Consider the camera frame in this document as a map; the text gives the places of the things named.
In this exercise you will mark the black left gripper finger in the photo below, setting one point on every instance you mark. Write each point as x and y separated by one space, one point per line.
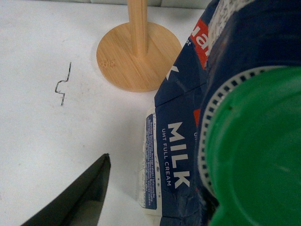
81 203

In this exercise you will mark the blue white milk carton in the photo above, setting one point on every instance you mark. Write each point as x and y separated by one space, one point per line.
222 142

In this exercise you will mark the wooden mug tree stand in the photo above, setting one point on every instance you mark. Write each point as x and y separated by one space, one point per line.
136 56

